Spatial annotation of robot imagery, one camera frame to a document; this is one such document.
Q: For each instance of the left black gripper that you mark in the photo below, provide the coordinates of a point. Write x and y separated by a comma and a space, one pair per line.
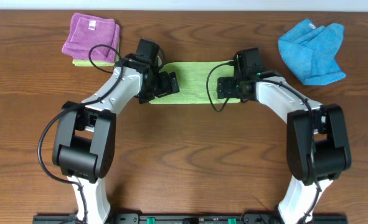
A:
170, 84

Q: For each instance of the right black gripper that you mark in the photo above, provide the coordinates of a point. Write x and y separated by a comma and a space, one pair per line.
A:
225, 88

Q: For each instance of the green microfiber cloth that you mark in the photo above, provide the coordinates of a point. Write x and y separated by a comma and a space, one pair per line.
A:
192, 77

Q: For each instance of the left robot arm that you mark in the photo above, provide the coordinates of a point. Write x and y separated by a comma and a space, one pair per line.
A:
85, 140

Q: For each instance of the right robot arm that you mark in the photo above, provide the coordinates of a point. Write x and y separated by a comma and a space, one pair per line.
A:
317, 146

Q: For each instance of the blue crumpled cloth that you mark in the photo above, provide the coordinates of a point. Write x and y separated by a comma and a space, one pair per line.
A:
309, 52

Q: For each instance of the light green folded cloth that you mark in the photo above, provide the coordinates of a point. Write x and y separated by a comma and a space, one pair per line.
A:
101, 57

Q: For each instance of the purple folded cloth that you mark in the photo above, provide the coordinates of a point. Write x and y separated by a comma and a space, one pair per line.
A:
88, 31

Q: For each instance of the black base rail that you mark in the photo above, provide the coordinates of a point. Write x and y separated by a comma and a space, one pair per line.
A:
134, 218

